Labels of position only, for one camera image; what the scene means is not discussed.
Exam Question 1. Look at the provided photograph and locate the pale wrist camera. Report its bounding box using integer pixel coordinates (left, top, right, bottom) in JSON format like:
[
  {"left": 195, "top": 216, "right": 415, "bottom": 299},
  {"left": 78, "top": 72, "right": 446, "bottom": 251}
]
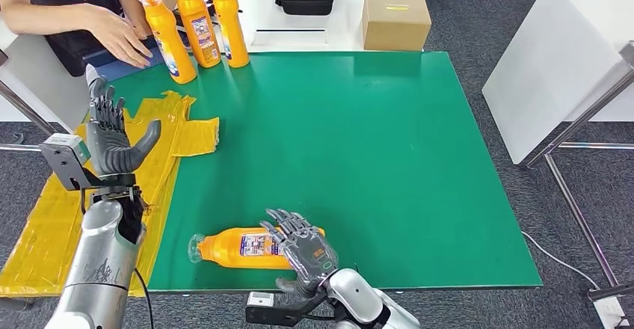
[
  {"left": 244, "top": 291, "right": 329, "bottom": 329},
  {"left": 39, "top": 133, "right": 94, "bottom": 192}
]

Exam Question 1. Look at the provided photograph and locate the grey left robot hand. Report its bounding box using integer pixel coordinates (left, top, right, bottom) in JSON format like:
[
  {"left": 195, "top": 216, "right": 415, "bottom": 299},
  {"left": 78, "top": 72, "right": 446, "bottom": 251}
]
[{"left": 84, "top": 64, "right": 163, "bottom": 176}]

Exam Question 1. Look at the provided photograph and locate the yellow taped plastic sheet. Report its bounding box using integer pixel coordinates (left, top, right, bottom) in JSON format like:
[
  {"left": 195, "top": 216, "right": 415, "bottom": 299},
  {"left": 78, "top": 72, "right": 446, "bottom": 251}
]
[{"left": 0, "top": 90, "right": 221, "bottom": 299}]

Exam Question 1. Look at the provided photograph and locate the brown cardboard box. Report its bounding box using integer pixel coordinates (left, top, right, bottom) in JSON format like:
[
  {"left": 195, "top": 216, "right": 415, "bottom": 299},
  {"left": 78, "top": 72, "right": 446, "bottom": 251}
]
[{"left": 361, "top": 0, "right": 432, "bottom": 52}]

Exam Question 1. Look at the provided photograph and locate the metal stand frame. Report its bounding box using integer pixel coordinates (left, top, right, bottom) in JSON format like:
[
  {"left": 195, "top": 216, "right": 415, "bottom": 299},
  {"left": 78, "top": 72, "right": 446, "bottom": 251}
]
[{"left": 523, "top": 39, "right": 634, "bottom": 304}]

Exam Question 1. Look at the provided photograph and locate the white floor cable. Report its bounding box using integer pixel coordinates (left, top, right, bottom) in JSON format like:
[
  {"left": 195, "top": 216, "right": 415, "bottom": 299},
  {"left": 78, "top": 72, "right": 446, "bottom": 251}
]
[{"left": 521, "top": 231, "right": 601, "bottom": 291}]

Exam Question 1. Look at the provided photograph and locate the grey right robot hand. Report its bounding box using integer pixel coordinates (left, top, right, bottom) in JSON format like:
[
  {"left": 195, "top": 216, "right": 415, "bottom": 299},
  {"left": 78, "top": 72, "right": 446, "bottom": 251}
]
[{"left": 259, "top": 209, "right": 340, "bottom": 299}]

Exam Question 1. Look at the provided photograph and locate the orange detergent bottle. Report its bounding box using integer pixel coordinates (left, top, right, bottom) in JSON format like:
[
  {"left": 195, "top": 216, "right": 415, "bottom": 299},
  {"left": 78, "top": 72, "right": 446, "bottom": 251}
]
[
  {"left": 188, "top": 227, "right": 327, "bottom": 271},
  {"left": 135, "top": 0, "right": 198, "bottom": 85},
  {"left": 208, "top": 0, "right": 250, "bottom": 69},
  {"left": 171, "top": 0, "right": 222, "bottom": 69}
]

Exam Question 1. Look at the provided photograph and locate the large white table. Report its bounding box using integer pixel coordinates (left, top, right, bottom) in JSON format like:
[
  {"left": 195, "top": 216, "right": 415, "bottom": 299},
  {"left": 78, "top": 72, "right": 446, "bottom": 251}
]
[{"left": 481, "top": 0, "right": 634, "bottom": 165}]

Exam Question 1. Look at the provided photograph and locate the white desk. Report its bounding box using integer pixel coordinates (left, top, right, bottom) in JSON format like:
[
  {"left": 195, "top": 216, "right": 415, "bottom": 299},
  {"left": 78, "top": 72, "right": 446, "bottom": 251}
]
[{"left": 0, "top": 19, "right": 95, "bottom": 135}]

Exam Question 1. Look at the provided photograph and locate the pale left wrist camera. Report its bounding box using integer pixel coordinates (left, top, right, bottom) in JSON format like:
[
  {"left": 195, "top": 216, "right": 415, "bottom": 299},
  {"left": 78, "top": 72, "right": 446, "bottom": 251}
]
[{"left": 39, "top": 133, "right": 94, "bottom": 192}]

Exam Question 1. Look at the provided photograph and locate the blue tablet case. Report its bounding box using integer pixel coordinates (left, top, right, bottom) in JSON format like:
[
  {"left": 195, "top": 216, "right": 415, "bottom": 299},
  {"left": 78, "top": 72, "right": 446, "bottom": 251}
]
[{"left": 83, "top": 39, "right": 167, "bottom": 84}]

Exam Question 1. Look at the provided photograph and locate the metal table leg frame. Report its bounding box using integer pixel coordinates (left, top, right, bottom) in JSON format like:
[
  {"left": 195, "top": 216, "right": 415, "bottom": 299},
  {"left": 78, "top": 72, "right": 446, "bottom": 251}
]
[{"left": 0, "top": 81, "right": 58, "bottom": 153}]

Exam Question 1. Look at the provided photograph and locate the green table mat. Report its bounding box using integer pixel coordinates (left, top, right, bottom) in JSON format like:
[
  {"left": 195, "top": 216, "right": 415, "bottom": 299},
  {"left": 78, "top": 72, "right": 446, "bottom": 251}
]
[{"left": 90, "top": 51, "right": 542, "bottom": 292}]

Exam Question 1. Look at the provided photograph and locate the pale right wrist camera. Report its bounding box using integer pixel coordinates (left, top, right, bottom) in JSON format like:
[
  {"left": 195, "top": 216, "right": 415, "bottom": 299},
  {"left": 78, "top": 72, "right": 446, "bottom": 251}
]
[{"left": 244, "top": 291, "right": 329, "bottom": 329}]

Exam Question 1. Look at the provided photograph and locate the white power strip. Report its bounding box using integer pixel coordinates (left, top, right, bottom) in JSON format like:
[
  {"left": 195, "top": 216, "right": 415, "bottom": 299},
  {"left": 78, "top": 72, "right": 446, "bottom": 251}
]
[{"left": 593, "top": 297, "right": 633, "bottom": 329}]

